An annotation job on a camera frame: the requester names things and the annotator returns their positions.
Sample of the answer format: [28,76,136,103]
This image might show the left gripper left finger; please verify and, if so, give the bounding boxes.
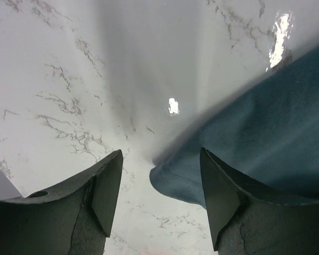
[0,150,123,254]

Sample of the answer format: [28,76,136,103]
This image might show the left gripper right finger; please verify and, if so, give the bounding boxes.
[200,149,319,254]

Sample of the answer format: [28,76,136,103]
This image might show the dark blue-grey t shirt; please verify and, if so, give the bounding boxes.
[149,46,319,206]

